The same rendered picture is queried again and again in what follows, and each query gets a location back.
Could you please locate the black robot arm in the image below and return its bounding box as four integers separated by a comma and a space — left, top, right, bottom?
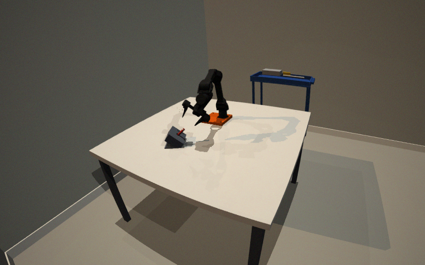
192, 69, 229, 119

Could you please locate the dark grey sloped panel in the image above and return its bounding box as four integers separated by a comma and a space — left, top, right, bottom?
165, 126, 186, 149

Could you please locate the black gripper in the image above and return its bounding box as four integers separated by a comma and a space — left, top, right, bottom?
182, 99, 210, 126

